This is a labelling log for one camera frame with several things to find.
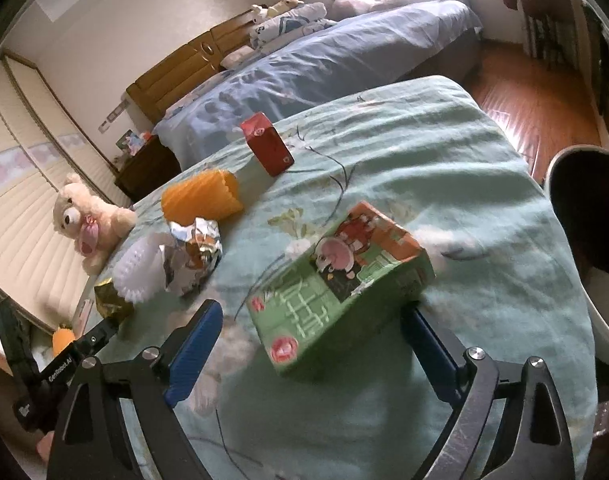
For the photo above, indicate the brown wooden headboard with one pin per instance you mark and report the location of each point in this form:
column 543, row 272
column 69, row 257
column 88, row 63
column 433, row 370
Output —
column 184, row 70

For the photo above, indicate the large orange foam net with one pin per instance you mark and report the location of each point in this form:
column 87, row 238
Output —
column 202, row 200

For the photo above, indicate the green cartoon box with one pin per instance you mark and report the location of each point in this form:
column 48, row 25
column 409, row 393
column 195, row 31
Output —
column 334, row 285

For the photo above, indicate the green floral tablecloth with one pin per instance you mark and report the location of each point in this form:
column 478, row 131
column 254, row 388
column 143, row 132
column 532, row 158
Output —
column 459, row 170

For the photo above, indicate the white trash bin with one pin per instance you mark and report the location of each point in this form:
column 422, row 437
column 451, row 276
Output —
column 592, row 240

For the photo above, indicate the person's left hand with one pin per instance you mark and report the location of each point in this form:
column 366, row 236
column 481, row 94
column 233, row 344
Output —
column 44, row 447

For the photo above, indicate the foil wrapper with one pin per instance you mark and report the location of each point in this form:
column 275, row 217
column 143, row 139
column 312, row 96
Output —
column 194, row 255

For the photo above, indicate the yellow gold wrapper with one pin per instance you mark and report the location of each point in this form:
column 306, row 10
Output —
column 112, row 301

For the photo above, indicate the dark wooden nightstand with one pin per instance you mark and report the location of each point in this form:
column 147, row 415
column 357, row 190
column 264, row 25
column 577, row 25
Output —
column 147, row 167

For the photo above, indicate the white plush toy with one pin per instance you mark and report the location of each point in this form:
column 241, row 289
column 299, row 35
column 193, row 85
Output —
column 277, row 7

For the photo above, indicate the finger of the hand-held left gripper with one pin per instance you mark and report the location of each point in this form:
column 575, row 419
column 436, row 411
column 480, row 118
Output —
column 97, row 335

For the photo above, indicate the small colourful picture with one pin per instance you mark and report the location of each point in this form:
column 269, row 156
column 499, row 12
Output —
column 132, row 141

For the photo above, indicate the cream teddy bear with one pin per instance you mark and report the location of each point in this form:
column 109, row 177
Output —
column 89, row 225

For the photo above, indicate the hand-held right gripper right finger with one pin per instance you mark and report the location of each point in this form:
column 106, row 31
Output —
column 429, row 352

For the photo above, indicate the white pillow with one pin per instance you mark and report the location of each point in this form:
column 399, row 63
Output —
column 237, row 57

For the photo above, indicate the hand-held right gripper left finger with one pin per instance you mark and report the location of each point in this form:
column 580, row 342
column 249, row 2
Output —
column 194, row 352

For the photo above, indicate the white sliding closet door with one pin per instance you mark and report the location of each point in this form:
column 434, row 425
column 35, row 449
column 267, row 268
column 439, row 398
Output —
column 34, row 160

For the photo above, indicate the bed with blue sheet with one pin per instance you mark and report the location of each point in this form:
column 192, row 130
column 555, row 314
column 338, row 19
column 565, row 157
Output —
column 334, row 60

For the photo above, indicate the red drink carton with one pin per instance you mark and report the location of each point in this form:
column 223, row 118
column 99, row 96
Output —
column 268, row 147

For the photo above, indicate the folded blue white quilt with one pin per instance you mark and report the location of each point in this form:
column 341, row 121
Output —
column 289, row 22

